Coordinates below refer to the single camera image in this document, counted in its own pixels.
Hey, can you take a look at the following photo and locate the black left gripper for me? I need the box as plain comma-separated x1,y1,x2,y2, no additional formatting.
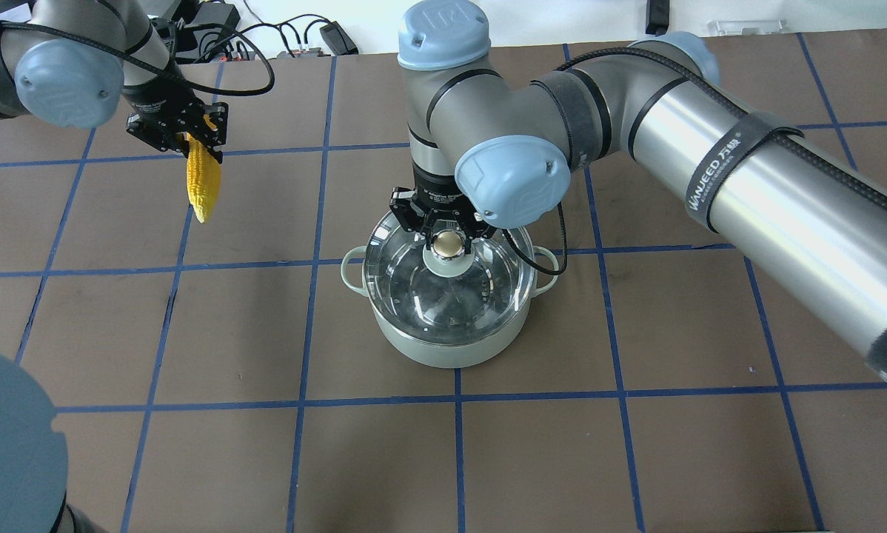
122,81,228,165

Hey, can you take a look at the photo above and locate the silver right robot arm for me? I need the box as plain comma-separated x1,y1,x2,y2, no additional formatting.
398,1,887,382

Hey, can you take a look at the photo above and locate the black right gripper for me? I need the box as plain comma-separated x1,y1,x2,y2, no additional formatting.
389,167,498,244

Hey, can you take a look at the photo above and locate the pale green cooking pot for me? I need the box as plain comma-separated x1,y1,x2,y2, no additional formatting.
340,223,559,369

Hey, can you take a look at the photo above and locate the yellow corn cob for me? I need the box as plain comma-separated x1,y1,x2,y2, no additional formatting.
185,133,221,225

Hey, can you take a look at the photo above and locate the glass pot lid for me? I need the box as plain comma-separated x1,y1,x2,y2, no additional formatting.
362,212,540,346

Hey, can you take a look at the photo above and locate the black power adapter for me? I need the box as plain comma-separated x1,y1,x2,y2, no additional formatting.
319,21,359,56

